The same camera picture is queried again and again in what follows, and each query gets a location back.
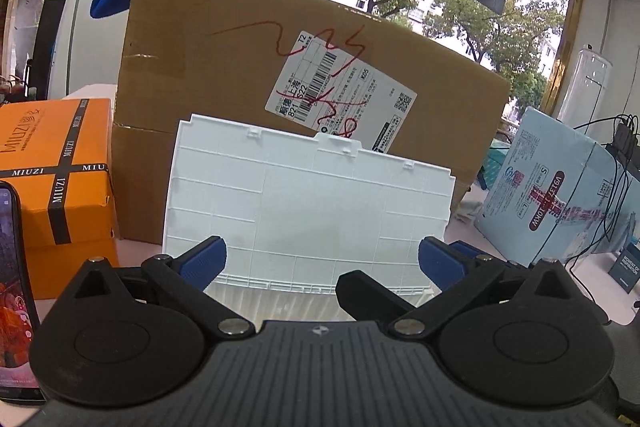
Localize large brown cardboard box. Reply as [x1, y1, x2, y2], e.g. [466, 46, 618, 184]
[112, 0, 510, 244]

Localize black power adapter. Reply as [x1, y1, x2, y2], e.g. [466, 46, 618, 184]
[605, 124, 640, 180]

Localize light blue cardboard box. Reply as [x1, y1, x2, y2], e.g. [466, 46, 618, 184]
[475, 107, 634, 265]

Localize smartphone with lit screen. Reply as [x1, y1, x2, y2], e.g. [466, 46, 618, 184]
[0, 181, 44, 405]

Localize black cables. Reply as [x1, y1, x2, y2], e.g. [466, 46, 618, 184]
[563, 114, 640, 278]

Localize clear plastic container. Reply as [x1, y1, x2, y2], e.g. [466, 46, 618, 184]
[558, 48, 613, 134]

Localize white plastic storage box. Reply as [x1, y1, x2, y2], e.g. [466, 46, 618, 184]
[163, 115, 454, 323]

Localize small dark blue box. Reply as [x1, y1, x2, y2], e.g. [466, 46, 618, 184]
[608, 243, 640, 294]

